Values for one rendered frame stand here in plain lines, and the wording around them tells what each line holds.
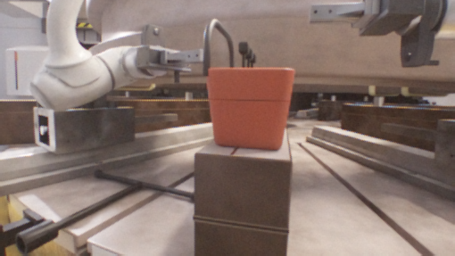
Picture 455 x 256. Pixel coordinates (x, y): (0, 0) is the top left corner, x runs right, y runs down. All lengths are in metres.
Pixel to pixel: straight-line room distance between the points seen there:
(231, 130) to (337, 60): 0.84
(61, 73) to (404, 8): 0.65
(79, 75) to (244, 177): 0.45
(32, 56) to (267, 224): 4.33
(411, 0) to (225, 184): 0.37
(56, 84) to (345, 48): 1.05
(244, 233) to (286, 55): 0.86
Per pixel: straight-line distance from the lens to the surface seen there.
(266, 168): 0.32
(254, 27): 1.14
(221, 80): 0.35
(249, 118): 0.35
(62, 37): 0.62
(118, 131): 1.49
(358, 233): 0.97
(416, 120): 2.56
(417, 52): 0.47
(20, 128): 2.58
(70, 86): 0.62
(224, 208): 0.36
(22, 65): 4.55
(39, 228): 0.94
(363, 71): 1.17
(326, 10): 0.45
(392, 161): 1.73
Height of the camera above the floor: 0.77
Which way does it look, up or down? 5 degrees down
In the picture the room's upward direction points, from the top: 1 degrees clockwise
